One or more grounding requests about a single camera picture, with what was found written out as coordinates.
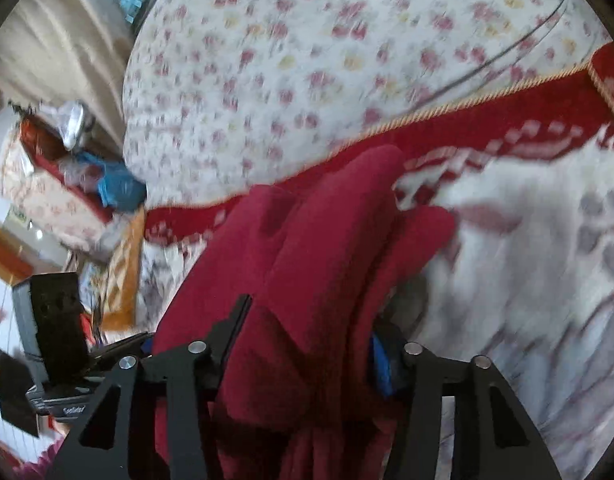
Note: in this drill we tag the dark red garment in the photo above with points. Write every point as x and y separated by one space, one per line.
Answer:
312 260

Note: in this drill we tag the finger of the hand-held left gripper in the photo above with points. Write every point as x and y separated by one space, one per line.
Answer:
122 347

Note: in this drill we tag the silver plastic bag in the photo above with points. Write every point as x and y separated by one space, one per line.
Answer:
74 120

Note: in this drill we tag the orange patterned cloth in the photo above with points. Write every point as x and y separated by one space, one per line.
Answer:
122 280

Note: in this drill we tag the beige curtain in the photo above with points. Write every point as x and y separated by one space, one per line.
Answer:
62 50

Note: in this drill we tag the red and white printed blanket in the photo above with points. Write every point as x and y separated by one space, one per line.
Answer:
537 235

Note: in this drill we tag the floral red-trimmed cushion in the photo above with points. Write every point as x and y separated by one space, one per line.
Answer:
42 200

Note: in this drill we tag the wooden furniture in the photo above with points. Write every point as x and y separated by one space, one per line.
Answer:
7 255

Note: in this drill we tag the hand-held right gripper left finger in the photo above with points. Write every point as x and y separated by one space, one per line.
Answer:
232 330

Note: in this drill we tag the blue plastic bag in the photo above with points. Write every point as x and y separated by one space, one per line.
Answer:
119 187

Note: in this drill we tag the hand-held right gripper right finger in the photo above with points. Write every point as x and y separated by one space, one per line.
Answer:
382 370

